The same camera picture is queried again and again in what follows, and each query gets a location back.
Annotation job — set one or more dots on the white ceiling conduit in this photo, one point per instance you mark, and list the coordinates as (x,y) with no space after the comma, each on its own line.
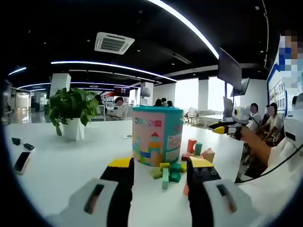
(267,35)

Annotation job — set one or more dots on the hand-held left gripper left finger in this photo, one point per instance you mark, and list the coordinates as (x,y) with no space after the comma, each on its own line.
(78,203)

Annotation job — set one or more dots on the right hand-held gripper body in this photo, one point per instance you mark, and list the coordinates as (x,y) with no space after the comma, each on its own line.
(241,113)

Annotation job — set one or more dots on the pile of colourful toy blocks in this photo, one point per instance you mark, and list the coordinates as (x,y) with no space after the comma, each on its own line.
(175,171)

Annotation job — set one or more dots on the blue framed wall poster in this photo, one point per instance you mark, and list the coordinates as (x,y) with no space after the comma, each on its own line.
(277,94)

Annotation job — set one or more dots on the ceiling air conditioner vent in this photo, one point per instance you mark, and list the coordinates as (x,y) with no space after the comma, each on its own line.
(113,43)

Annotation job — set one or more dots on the pastel toy storage bucket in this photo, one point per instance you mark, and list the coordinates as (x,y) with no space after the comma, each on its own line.
(156,132)

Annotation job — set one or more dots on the small flat white object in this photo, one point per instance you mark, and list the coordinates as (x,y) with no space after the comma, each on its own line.
(128,136)

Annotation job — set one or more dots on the white office chair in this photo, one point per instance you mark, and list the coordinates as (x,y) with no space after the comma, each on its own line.
(191,113)

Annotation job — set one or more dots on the person's white shirt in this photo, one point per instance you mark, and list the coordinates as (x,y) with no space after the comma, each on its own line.
(272,196)

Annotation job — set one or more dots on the long ceiling light strip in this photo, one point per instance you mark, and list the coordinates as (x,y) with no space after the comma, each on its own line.
(113,66)
(187,22)

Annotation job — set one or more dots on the white chest device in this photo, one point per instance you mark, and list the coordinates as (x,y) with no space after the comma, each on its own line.
(292,128)

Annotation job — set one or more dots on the red wall screen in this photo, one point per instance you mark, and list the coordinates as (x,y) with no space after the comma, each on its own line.
(122,91)

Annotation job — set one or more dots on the green potted plant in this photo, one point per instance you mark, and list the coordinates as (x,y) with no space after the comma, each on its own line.
(71,106)

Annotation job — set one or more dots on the desk monitor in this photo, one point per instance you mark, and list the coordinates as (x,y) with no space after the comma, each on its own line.
(227,107)

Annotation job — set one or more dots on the white table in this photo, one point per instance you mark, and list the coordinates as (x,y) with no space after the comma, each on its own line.
(61,165)

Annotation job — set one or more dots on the smartphone with white case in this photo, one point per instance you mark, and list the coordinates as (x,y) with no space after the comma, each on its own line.
(21,162)

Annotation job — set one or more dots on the small black object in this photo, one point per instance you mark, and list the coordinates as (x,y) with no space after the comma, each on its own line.
(16,141)

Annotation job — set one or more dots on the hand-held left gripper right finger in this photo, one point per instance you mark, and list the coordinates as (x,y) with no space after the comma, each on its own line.
(213,203)

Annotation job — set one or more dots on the black car key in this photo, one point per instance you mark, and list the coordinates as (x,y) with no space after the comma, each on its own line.
(29,146)

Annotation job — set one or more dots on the large hanging black monitor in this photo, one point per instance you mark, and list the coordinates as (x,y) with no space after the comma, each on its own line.
(229,67)

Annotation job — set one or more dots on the small hanging black monitor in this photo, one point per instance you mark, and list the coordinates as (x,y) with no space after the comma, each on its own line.
(242,87)

